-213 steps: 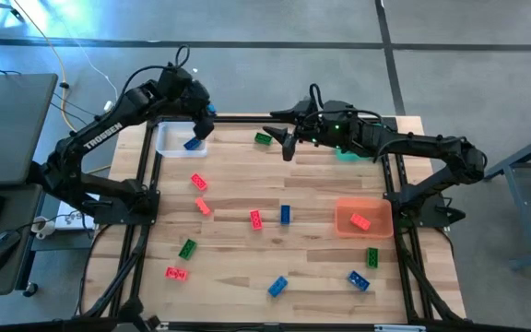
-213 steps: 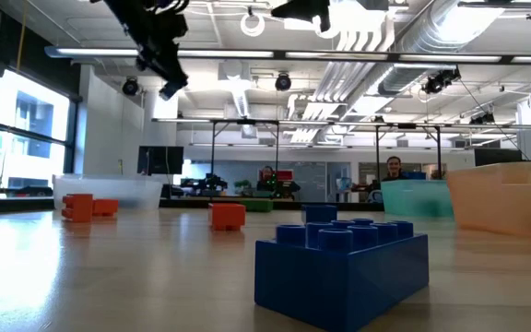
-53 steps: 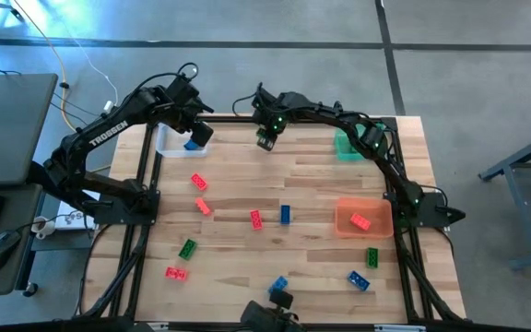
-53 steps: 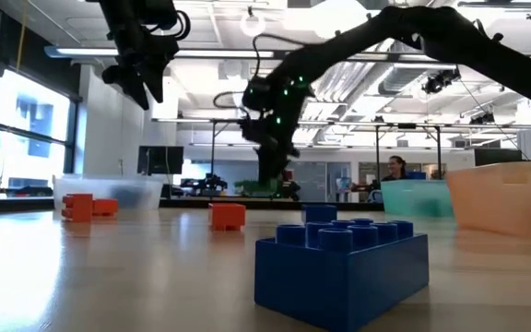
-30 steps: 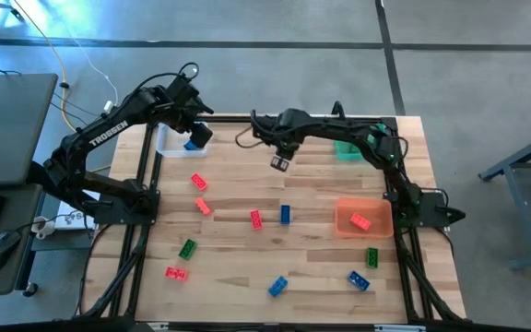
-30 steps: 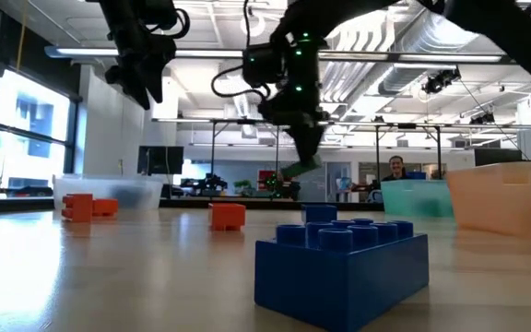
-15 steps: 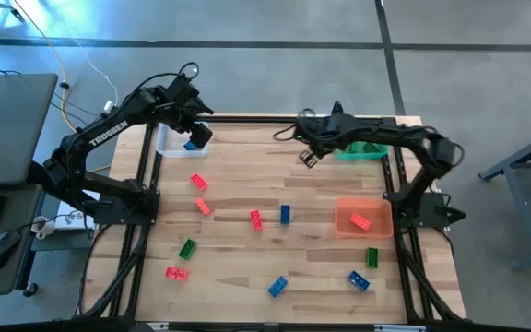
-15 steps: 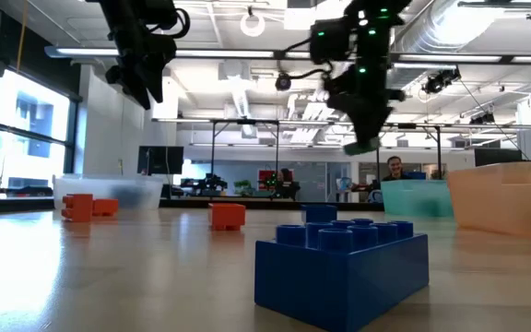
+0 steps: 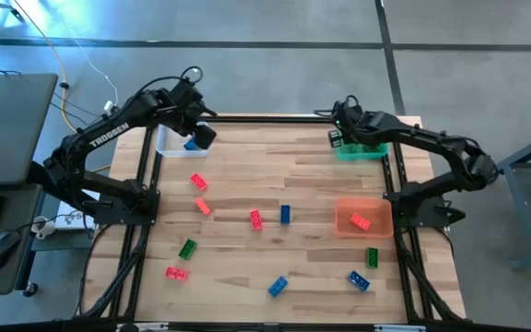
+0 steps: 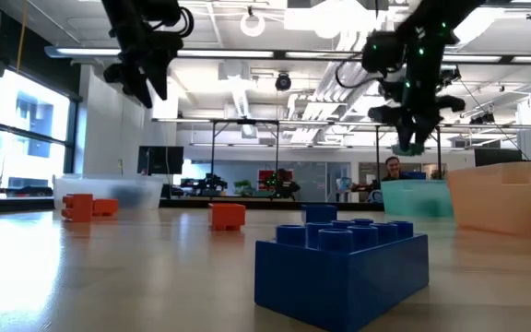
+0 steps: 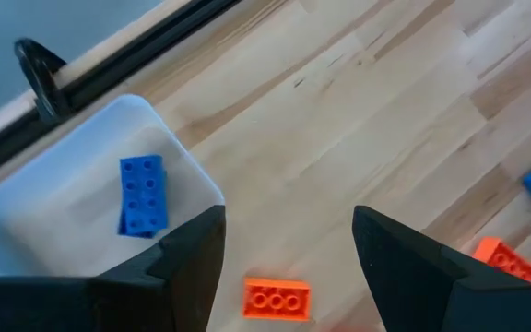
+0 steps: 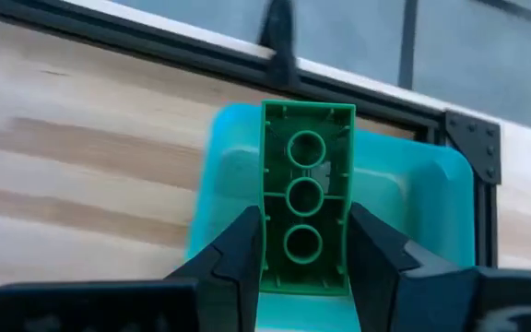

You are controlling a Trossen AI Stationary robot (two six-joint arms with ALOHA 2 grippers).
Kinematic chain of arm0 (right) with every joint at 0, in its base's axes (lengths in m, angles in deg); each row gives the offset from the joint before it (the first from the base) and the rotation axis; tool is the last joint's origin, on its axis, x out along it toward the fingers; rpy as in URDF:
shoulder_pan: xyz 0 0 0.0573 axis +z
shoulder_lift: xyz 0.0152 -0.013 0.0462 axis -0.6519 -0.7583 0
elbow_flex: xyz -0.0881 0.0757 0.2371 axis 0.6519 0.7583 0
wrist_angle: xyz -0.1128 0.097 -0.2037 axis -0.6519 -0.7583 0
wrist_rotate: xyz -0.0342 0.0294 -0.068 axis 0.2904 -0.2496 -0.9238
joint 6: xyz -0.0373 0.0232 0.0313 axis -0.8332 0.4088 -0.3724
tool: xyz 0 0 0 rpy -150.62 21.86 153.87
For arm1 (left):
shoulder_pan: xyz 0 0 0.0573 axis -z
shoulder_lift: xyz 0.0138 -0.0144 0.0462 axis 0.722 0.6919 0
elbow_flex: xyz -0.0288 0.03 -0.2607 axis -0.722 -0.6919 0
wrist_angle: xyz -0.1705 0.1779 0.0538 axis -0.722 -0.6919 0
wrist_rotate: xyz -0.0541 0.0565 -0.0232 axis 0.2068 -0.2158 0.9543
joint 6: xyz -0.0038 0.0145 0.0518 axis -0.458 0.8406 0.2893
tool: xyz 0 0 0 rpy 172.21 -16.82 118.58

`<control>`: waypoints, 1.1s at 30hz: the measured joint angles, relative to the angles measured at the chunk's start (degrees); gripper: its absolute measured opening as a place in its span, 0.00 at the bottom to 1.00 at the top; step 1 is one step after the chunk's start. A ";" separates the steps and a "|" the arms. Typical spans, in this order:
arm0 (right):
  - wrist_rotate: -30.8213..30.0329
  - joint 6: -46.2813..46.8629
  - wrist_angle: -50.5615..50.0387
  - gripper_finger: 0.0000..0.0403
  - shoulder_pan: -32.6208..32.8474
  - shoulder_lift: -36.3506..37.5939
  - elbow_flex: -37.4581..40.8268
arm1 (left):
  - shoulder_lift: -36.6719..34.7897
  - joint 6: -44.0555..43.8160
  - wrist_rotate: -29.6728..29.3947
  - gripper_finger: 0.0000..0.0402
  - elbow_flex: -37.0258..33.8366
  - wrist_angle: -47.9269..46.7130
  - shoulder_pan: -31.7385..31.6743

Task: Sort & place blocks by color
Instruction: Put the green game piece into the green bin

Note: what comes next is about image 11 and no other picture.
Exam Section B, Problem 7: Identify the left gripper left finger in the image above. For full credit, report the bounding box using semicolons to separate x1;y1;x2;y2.
92;206;227;332

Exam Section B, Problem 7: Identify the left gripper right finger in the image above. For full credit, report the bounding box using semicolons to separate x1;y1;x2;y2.
351;206;488;332

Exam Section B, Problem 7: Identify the orange toy brick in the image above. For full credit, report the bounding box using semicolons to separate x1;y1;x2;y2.
242;276;312;323
472;236;531;284

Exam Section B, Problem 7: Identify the clear plastic bin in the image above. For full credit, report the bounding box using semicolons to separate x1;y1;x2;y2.
0;94;226;278

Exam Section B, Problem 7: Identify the black table frame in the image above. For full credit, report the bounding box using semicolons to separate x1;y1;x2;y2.
0;0;243;199

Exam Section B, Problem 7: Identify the black frame clamp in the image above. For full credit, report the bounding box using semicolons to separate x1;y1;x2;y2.
13;37;71;122

